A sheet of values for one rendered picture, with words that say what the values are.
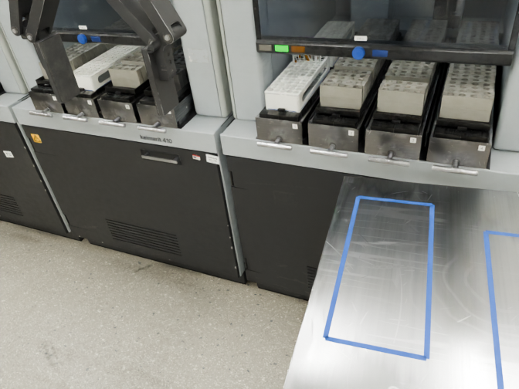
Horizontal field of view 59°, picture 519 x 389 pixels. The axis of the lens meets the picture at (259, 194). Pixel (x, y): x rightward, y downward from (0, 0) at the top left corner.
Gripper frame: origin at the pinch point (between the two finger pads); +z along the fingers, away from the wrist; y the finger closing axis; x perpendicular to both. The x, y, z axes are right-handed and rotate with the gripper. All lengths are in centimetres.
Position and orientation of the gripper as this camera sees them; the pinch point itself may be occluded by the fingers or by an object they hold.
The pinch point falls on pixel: (113, 94)
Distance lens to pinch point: 53.3
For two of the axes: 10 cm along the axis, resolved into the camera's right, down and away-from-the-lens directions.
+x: 3.9, -5.9, 7.0
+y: 9.1, 1.7, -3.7
